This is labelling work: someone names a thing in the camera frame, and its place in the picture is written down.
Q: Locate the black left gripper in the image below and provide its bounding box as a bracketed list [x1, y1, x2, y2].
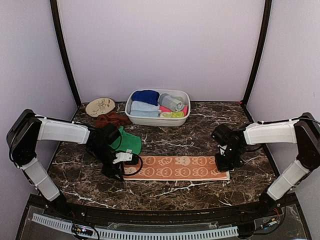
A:
[89, 143, 125, 181]

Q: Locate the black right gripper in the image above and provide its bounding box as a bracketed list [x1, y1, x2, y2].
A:
[215, 145, 243, 172]

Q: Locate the orange bunny pattern towel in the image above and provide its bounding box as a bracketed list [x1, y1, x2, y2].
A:
[124, 156, 230, 181]

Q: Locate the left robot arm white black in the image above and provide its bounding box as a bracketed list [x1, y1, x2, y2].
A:
[6, 109, 124, 218]

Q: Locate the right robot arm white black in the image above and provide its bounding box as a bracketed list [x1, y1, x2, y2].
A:
[211, 112, 320, 217]

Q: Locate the brown towel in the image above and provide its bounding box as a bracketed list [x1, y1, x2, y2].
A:
[94, 111, 132, 128]

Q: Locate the green microfibre towel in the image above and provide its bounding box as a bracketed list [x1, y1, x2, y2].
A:
[110, 126, 142, 155]

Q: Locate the round beige embroidered cloth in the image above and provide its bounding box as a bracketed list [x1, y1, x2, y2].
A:
[85, 97, 116, 118]

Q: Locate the light blue rolled towel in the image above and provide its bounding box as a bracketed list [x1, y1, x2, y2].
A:
[130, 100, 160, 118]

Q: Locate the grey plastic basin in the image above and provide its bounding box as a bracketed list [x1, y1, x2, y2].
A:
[124, 89, 191, 127]

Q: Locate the dark blue rolled towel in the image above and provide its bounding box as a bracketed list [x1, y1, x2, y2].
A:
[131, 90, 160, 106]

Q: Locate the yellow green rolled towel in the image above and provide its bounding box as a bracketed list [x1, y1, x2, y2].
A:
[160, 111, 185, 119]

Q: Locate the pink rolled towel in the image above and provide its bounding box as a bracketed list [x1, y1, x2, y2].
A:
[159, 105, 188, 116]

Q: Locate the grey rolled towel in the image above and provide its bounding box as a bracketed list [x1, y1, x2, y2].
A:
[158, 93, 185, 112]

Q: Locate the small electronics board with leds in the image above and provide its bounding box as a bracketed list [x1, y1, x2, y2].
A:
[71, 225, 94, 237]

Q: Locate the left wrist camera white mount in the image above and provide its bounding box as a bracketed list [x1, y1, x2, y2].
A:
[112, 152, 133, 165]

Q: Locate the black front table rail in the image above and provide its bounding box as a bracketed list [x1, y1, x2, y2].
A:
[27, 194, 298, 227]

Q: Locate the white slotted cable duct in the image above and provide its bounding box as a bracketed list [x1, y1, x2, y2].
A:
[31, 213, 239, 240]

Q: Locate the left black frame post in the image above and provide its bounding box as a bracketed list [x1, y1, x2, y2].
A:
[49, 0, 82, 108]

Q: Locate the black frame post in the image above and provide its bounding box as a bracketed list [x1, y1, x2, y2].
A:
[49, 0, 82, 108]
[241, 0, 272, 108]

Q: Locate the right black frame post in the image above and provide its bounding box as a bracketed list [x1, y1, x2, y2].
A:
[241, 0, 272, 108]

